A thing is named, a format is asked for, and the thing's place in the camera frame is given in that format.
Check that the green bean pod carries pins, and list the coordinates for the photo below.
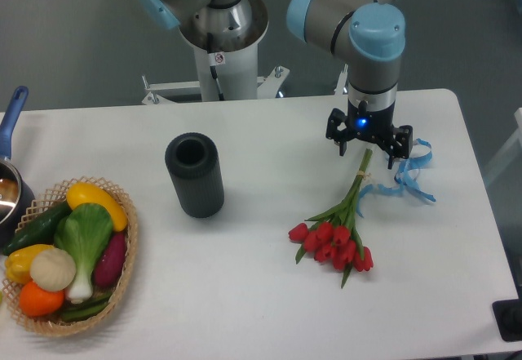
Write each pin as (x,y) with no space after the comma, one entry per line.
(86,310)

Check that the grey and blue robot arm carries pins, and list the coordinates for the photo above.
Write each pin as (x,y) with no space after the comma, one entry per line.
(367,35)

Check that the yellow bell pepper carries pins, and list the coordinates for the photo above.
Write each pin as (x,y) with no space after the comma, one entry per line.
(18,263)

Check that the blue curled ribbon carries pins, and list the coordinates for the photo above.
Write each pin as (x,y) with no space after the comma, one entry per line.
(405,178)

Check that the green bok choy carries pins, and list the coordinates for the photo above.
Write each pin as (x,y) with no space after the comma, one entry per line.
(84,235)

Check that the black device at table edge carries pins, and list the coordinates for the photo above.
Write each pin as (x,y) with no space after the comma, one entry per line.
(507,314)

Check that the woven wicker basket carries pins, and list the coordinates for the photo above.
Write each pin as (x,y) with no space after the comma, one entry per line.
(53,326)

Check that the blue handled saucepan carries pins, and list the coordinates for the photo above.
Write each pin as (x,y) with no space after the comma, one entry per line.
(16,195)

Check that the cream white garlic bulb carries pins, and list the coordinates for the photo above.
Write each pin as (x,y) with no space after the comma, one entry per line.
(53,269)

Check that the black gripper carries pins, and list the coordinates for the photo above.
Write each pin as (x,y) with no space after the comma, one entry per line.
(369,118)

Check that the dark grey ribbed vase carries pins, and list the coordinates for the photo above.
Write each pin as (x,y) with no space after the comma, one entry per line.
(192,161)

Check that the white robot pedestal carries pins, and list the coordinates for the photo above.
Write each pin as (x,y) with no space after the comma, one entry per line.
(225,45)

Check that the dark green cucumber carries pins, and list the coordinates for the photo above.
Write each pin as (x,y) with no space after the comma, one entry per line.
(40,230)

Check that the red tulip bouquet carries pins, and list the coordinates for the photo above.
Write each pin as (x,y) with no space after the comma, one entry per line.
(331,237)

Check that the orange fruit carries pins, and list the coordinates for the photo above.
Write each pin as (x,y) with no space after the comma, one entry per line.
(36,302)

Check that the purple sweet potato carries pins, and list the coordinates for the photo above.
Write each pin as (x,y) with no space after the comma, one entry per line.
(109,268)

